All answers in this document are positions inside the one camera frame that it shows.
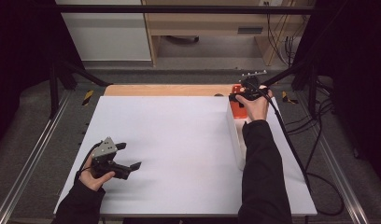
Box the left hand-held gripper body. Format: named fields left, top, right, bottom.
left=90, top=136, right=132, bottom=181

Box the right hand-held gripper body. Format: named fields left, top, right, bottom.
left=234, top=69, right=271, bottom=102

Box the orange phone case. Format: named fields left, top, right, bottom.
left=230, top=83, right=250, bottom=119

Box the white plastic bin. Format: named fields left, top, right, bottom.
left=225, top=92, right=252, bottom=172

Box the person's right hand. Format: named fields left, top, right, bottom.
left=234, top=85, right=275, bottom=122

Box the person's left hand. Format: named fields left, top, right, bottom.
left=78, top=154, right=117, bottom=192

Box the yellow black floor tape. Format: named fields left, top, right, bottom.
left=81, top=90, right=95, bottom=106
left=281, top=91, right=301, bottom=105

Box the wooden table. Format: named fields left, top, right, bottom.
left=104, top=83, right=243, bottom=97

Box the light wooden desk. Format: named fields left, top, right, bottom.
left=141, top=0, right=311, bottom=68

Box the black curtain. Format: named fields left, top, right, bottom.
left=0, top=0, right=86, bottom=152
left=292, top=0, right=381, bottom=183

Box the white cabinet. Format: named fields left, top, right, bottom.
left=55, top=0, right=152, bottom=63

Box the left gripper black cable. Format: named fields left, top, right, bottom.
left=74, top=141, right=104, bottom=185

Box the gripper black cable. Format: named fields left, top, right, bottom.
left=250, top=81, right=346, bottom=217
left=74, top=141, right=104, bottom=185

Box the black hanging cable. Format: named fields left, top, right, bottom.
left=265, top=2, right=304, bottom=67

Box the black frame stand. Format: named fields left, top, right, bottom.
left=261, top=59, right=321, bottom=117
left=48, top=59, right=114, bottom=119

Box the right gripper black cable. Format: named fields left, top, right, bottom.
left=250, top=81, right=346, bottom=217

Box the black floor cable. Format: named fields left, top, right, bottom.
left=303, top=92, right=334, bottom=175
left=285, top=104, right=325, bottom=137

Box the aluminium floor rail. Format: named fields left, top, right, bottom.
left=313, top=124, right=372, bottom=224
left=0, top=90, right=73, bottom=224

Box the black frame crossbar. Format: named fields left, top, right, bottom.
left=54, top=4, right=318, bottom=15

